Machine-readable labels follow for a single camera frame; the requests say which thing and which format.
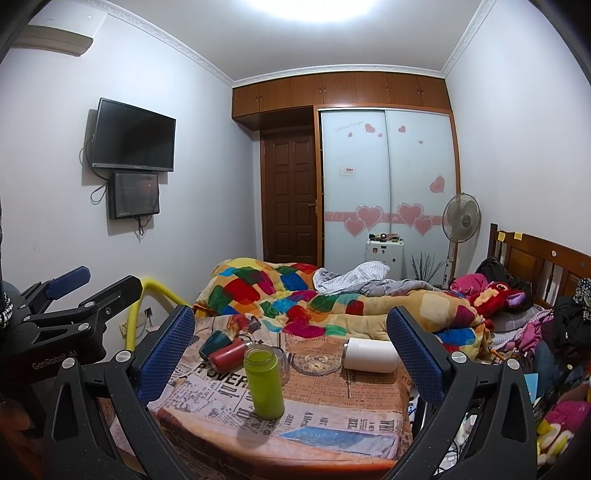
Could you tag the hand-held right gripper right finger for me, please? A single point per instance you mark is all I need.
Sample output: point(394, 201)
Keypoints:
point(415, 357)

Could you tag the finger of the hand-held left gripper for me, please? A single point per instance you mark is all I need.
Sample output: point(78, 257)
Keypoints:
point(108, 297)
point(69, 279)

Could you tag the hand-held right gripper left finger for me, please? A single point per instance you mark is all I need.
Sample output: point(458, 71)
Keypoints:
point(167, 353)

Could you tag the white cup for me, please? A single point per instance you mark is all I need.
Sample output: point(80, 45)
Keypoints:
point(371, 355)

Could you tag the dark green cup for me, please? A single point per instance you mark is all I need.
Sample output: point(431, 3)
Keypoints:
point(216, 344)

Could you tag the red cup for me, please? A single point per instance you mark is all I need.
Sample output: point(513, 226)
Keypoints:
point(228, 356)

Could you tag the clear glass cup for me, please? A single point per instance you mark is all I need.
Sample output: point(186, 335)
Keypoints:
point(282, 367)

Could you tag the yellow padded tube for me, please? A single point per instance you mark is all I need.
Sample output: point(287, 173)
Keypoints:
point(134, 314)

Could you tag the black dried twigs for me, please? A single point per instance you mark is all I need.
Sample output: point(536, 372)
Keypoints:
point(427, 267)

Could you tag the pink clothes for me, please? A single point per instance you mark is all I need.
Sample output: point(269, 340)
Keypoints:
point(471, 282)

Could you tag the grey checked cloth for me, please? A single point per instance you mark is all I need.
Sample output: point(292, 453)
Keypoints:
point(364, 277)

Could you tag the newspaper print tablecloth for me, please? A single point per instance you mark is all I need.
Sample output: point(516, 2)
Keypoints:
point(332, 406)

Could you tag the glass ashtray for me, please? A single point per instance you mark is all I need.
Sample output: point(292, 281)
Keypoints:
point(316, 364)

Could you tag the red plush toy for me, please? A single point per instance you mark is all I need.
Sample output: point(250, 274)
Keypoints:
point(496, 297)

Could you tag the small white cabinet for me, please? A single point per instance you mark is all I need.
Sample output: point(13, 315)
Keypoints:
point(384, 261)

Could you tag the green bottle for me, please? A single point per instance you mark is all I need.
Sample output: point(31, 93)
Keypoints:
point(264, 387)

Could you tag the black bag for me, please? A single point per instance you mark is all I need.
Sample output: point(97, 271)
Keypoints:
point(491, 270)

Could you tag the colourful patchwork quilt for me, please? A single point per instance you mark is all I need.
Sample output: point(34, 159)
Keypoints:
point(277, 288)

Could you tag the standing fan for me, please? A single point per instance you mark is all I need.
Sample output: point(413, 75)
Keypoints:
point(461, 217)

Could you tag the wooden bed headboard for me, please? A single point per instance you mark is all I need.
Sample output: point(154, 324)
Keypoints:
point(531, 258)

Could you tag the yellow plush toy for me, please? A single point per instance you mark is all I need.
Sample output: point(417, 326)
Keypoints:
point(551, 443)

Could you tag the dark clothing pile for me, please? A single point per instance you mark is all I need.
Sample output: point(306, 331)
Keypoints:
point(572, 318)

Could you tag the pink cloth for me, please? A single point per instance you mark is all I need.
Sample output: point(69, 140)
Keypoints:
point(570, 413)

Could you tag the wardrobe with heart stickers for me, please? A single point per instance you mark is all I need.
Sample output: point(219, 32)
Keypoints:
point(388, 175)

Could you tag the brown wooden door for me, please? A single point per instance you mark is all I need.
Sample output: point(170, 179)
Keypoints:
point(288, 194)

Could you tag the white air conditioner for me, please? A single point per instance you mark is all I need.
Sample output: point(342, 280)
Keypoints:
point(55, 32)

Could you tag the wooden overhead cabinet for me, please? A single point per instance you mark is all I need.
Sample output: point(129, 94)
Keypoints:
point(341, 90)

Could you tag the ceiling light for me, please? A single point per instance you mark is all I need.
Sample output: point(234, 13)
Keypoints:
point(328, 8)

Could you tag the wall socket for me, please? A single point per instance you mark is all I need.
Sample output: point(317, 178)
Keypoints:
point(124, 328)

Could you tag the small black wall monitor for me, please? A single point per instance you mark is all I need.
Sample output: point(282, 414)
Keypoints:
point(134, 194)

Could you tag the black wall television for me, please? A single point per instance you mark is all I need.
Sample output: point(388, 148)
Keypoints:
point(134, 134)

